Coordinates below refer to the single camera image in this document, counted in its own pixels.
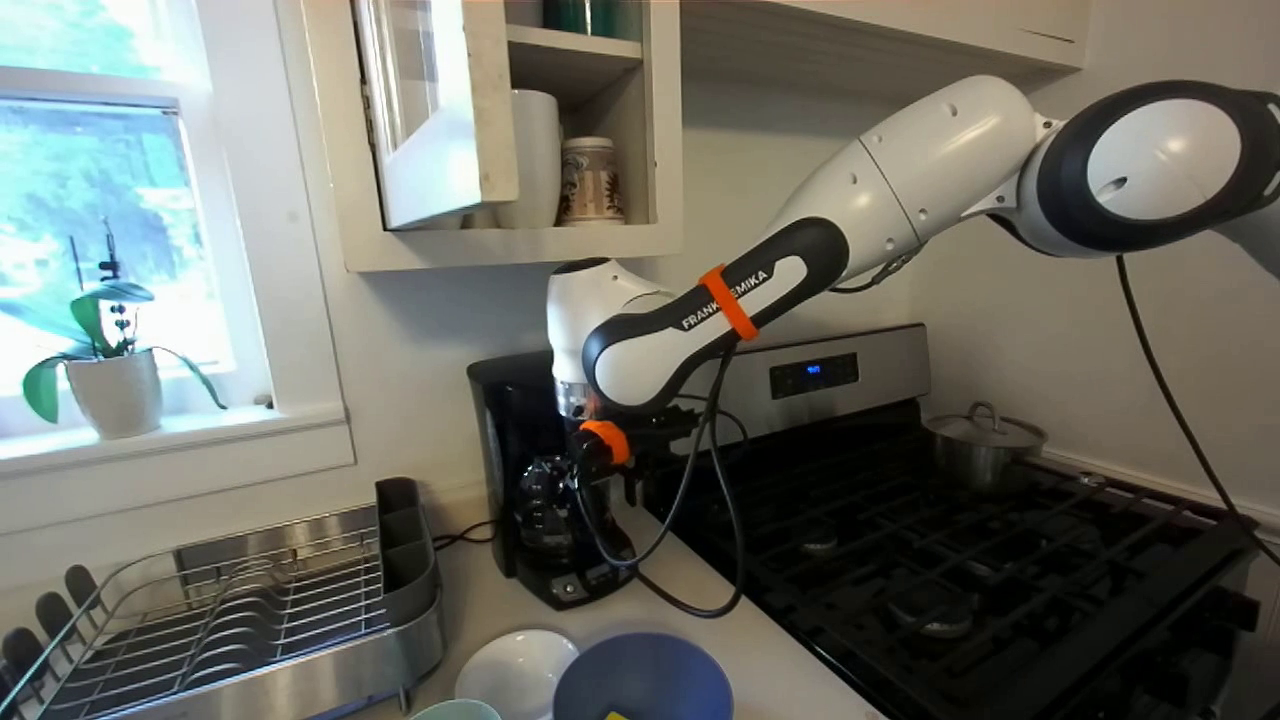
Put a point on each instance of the white plant pot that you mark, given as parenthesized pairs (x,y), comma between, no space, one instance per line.
(113,395)

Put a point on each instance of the metal dish rack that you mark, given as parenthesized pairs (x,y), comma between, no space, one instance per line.
(227,627)

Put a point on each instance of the teal cup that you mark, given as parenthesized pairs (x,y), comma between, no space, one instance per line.
(455,708)

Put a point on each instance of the glass jar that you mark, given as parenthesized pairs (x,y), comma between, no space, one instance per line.
(590,180)

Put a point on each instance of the black utensil holder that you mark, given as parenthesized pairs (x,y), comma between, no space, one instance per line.
(401,534)

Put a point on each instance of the black gas stove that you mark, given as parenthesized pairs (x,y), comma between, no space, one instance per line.
(1002,575)

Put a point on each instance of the white wall cabinet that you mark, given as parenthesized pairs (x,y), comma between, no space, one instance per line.
(585,123)

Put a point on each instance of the green cups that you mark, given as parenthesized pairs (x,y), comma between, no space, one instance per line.
(585,15)

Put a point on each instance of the blue bowl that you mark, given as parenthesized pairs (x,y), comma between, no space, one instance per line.
(643,680)

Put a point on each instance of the glass cabinet door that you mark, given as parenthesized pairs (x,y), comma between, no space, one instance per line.
(424,104)

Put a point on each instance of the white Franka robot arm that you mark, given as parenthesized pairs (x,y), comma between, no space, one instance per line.
(933,184)

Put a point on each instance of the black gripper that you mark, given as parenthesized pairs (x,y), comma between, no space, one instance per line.
(601,487)

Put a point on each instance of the steel pot with lid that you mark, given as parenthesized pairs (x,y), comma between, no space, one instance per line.
(985,446)

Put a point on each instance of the white plate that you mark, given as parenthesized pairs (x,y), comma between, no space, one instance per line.
(514,674)

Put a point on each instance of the green orchid plant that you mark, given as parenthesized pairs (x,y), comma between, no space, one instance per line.
(103,314)

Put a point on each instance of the black coffee machine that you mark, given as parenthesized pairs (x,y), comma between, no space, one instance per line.
(514,414)

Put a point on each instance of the white window frame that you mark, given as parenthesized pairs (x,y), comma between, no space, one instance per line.
(173,441)

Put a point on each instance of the white jug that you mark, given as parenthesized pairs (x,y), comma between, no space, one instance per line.
(532,160)

